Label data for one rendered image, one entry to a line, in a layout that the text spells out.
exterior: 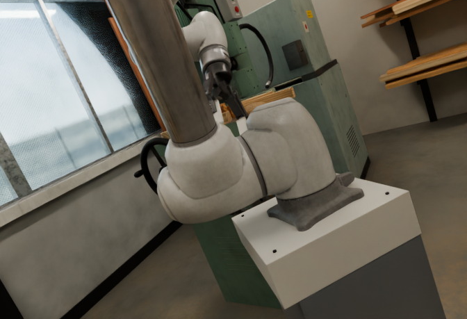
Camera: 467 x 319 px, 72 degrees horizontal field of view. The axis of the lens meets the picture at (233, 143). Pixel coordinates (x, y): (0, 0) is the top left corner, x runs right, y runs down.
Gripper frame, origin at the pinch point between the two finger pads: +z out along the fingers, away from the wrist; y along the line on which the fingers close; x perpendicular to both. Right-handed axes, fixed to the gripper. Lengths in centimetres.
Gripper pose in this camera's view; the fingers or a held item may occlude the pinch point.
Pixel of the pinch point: (232, 129)
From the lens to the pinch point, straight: 85.3
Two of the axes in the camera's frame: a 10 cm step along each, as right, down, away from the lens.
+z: 2.2, 8.8, -4.3
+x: -8.1, 4.1, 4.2
